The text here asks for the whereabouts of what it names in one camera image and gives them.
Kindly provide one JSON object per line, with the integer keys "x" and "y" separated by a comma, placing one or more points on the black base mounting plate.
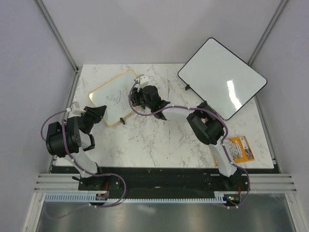
{"x": 206, "y": 180}

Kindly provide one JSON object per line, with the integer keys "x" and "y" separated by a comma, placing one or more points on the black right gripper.
{"x": 135, "y": 94}

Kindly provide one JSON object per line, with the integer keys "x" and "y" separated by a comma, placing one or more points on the yellow-framed small whiteboard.
{"x": 114, "y": 95}

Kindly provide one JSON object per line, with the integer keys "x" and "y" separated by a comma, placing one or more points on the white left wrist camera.
{"x": 76, "y": 109}

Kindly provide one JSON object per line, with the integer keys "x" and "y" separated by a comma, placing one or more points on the white slotted cable duct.
{"x": 108, "y": 198}

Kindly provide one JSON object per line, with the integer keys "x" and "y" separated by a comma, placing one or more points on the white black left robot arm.
{"x": 70, "y": 140}

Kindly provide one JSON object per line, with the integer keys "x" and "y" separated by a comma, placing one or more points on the aluminium extrusion rail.
{"x": 61, "y": 183}

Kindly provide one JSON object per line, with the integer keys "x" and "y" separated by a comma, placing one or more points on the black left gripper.
{"x": 97, "y": 113}

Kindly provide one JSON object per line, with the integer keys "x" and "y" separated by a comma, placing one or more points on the orange picture book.
{"x": 239, "y": 149}

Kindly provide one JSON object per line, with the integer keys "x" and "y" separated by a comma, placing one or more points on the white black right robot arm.
{"x": 204, "y": 122}

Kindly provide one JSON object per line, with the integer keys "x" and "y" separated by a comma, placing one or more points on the black-framed large whiteboard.
{"x": 221, "y": 78}

